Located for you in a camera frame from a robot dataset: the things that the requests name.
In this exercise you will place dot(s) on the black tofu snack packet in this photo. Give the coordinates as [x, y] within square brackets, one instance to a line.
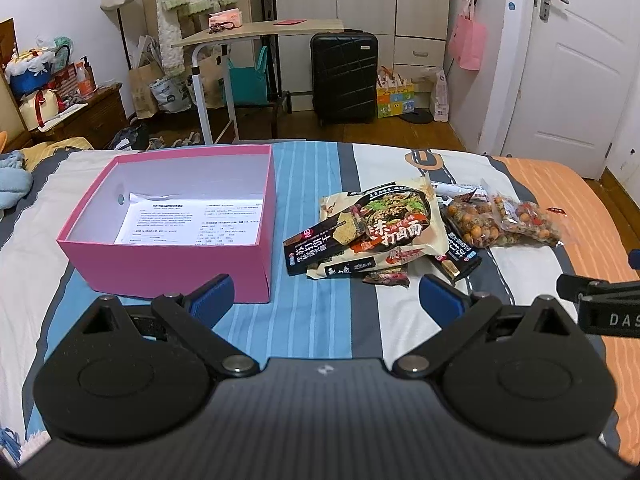
[326, 239]

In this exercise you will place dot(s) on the brown paper bag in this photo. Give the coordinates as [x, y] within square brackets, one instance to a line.
[140, 80]

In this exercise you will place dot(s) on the pink pouch on desk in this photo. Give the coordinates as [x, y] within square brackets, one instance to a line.
[226, 19]

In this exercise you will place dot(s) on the pink hanging gift bag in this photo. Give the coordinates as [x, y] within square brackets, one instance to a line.
[468, 39]

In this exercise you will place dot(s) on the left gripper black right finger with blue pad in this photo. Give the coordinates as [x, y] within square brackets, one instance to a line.
[461, 319]

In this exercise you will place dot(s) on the large noodle snack bag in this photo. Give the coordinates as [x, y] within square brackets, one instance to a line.
[401, 221]

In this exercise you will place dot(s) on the white door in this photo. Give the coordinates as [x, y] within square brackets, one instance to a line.
[581, 58]

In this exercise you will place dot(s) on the light blue blanket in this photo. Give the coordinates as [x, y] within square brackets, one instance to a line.
[15, 180]

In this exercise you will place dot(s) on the wooden rolling desk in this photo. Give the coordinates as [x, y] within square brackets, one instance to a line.
[248, 31]

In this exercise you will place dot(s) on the clear bag coated peanuts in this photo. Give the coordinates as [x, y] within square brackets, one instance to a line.
[474, 220]

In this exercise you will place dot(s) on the white snack bar wrapper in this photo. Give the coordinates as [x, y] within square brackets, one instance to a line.
[465, 192]

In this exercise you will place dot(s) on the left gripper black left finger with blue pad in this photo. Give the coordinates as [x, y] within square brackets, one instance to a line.
[191, 318]

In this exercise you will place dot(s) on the small red snack packet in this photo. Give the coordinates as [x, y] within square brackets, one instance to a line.
[396, 276]

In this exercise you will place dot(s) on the white plastic bag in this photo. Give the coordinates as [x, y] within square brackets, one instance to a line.
[439, 104]

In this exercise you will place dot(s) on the colourful gift box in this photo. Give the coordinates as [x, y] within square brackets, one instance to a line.
[394, 94]

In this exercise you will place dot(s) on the teal tote bag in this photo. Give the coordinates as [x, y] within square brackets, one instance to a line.
[249, 84]

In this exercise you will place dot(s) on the black suitcase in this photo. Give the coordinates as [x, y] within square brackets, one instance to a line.
[344, 66]

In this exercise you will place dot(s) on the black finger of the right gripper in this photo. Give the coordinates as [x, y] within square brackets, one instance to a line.
[604, 308]

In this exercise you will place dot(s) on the white printed paper sheet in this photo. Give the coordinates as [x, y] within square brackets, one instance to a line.
[190, 222]

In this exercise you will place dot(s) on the clear bag mixed nuts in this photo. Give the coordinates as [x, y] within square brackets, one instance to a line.
[526, 220]

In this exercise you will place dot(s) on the dark wooden nightstand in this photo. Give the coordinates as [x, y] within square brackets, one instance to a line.
[98, 122]

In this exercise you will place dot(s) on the pink cardboard box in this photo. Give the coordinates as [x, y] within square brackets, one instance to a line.
[224, 172]

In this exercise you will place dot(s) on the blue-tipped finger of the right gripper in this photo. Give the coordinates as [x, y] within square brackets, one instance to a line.
[634, 259]

